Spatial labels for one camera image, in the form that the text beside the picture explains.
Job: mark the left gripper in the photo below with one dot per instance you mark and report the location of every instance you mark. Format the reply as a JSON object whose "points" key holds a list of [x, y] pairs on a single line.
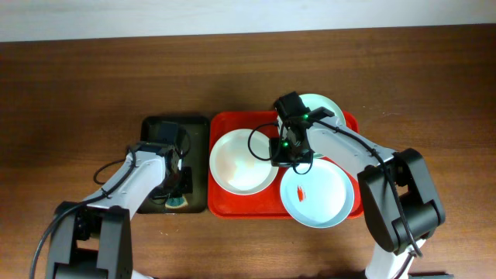
{"points": [[180, 180]]}

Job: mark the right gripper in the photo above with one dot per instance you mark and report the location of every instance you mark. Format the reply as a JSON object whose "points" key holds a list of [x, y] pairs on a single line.
{"points": [[289, 159]]}

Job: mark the green yellow sponge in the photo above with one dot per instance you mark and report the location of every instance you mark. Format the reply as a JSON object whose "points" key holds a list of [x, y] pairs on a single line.
{"points": [[176, 203]]}

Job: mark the white plate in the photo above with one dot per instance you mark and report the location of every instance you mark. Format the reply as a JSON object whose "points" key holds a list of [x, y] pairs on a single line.
{"points": [[235, 169]]}

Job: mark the light blue plate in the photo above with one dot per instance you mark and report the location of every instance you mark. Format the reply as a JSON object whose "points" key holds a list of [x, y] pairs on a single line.
{"points": [[318, 197]]}

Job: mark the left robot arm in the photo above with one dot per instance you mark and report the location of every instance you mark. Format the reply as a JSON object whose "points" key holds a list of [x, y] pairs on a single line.
{"points": [[92, 238]]}

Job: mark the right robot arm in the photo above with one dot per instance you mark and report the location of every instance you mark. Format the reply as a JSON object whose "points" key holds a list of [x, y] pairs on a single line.
{"points": [[401, 205]]}

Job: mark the black plastic tray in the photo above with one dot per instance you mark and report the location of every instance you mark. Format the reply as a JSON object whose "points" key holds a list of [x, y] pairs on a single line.
{"points": [[197, 135]]}

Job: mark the red plastic tray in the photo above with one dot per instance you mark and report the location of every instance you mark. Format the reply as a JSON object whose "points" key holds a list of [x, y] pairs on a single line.
{"points": [[266, 204]]}

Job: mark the pale green plate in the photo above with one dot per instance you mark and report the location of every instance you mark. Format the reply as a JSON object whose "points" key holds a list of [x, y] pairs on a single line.
{"points": [[315, 101]]}

